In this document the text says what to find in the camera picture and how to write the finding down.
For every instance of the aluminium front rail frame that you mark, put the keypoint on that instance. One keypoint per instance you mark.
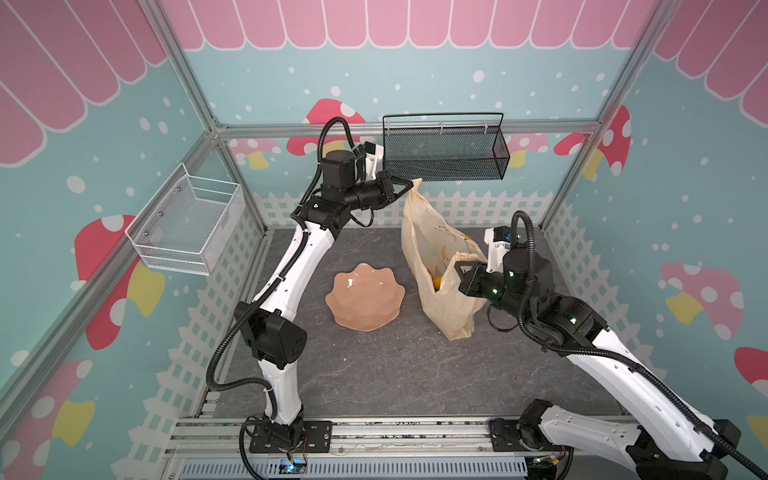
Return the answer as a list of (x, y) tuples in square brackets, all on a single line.
[(358, 448)]

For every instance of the black mesh wall basket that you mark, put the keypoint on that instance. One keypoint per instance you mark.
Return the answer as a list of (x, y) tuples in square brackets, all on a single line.
[(459, 146)]

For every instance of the banana print plastic bag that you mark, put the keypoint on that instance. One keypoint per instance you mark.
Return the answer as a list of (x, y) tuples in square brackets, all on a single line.
[(431, 248)]

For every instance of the pink fruit plate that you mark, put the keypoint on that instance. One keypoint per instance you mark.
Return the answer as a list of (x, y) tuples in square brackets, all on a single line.
[(366, 298)]

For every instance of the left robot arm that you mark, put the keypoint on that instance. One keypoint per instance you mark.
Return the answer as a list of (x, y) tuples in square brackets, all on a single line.
[(267, 323)]

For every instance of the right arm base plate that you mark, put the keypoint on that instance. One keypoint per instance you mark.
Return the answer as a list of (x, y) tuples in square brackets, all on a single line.
[(511, 435)]

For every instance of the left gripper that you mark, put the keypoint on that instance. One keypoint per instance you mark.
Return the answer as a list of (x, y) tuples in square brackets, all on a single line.
[(386, 181)]

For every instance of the white wire wall basket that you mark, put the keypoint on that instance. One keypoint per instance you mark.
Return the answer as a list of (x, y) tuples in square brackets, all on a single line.
[(186, 225)]

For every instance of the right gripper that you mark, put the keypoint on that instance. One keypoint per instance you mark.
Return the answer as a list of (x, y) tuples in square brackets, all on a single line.
[(470, 282)]

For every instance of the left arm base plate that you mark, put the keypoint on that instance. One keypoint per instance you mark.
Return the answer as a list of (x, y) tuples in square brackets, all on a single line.
[(306, 437)]

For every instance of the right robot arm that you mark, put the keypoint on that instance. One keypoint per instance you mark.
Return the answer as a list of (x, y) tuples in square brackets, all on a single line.
[(667, 438)]

